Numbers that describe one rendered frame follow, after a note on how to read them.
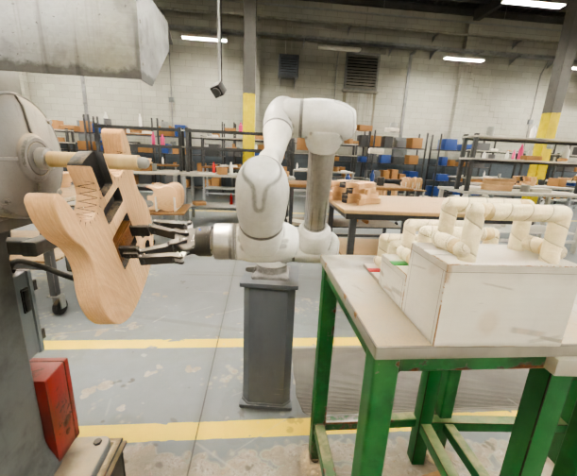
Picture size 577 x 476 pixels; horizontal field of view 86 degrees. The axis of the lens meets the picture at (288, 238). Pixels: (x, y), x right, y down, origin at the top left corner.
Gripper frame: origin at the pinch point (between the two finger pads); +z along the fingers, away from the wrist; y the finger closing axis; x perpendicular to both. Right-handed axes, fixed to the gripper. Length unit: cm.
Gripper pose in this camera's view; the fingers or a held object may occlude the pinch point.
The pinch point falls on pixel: (127, 240)
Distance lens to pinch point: 84.3
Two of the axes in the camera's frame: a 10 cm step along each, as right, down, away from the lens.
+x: 0.7, -7.5, -6.6
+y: -0.6, -6.7, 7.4
